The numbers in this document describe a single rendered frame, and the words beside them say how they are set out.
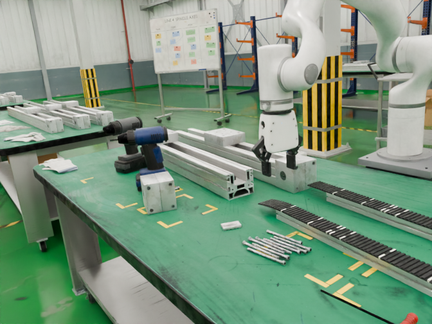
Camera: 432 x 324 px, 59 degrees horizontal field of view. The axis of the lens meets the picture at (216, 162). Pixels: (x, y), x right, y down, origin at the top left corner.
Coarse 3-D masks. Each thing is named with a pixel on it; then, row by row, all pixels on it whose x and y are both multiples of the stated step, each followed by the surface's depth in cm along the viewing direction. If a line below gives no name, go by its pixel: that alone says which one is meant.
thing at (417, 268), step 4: (416, 264) 72; (420, 264) 72; (424, 264) 72; (428, 264) 72; (408, 268) 71; (412, 268) 71; (416, 268) 71; (420, 268) 71; (424, 268) 71; (408, 272) 70; (412, 272) 70; (416, 272) 70
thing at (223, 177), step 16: (176, 144) 165; (176, 160) 150; (192, 160) 137; (208, 160) 142; (224, 160) 134; (192, 176) 140; (208, 176) 128; (224, 176) 118; (240, 176) 124; (224, 192) 121; (240, 192) 124
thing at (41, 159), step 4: (428, 92) 559; (428, 96) 557; (428, 100) 539; (428, 104) 540; (428, 108) 541; (428, 112) 536; (428, 116) 537; (424, 120) 542; (428, 120) 538; (424, 124) 544; (428, 124) 540; (56, 152) 408; (40, 156) 398; (44, 156) 400; (48, 156) 403; (52, 156) 406; (56, 156) 408; (8, 160) 426; (40, 160) 399; (44, 160) 401; (48, 160) 404
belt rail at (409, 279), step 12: (276, 216) 104; (288, 216) 99; (300, 228) 96; (312, 228) 92; (324, 240) 89; (336, 240) 86; (348, 252) 83; (360, 252) 80; (372, 264) 78; (384, 264) 75; (396, 276) 73; (408, 276) 71; (420, 288) 69
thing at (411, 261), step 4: (412, 256) 74; (408, 260) 73; (412, 260) 74; (416, 260) 73; (400, 264) 72; (404, 264) 73; (408, 264) 72; (412, 264) 72; (400, 268) 72; (404, 268) 71
